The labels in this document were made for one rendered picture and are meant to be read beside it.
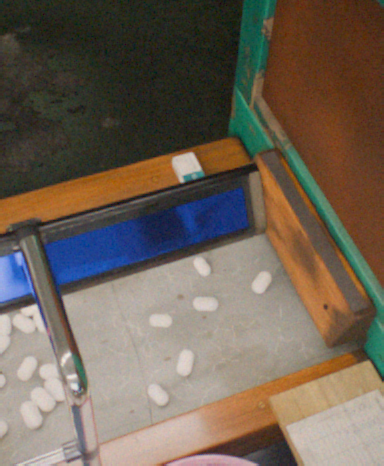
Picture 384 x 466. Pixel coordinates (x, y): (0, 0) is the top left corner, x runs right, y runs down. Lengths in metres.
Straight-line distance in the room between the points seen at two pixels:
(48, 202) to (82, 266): 0.45
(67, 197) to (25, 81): 1.33
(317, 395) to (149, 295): 0.28
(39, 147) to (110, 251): 1.56
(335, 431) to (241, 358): 0.16
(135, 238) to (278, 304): 0.41
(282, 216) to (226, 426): 0.30
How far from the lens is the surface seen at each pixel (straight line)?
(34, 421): 1.02
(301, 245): 1.05
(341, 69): 0.95
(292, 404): 1.01
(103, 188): 1.19
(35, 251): 0.70
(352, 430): 1.01
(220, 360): 1.07
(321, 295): 1.03
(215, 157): 1.24
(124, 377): 1.05
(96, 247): 0.74
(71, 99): 2.42
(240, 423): 1.01
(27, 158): 2.27
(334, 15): 0.94
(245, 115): 1.23
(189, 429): 1.00
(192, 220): 0.76
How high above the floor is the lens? 1.70
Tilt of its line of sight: 53 degrees down
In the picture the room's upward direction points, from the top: 4 degrees clockwise
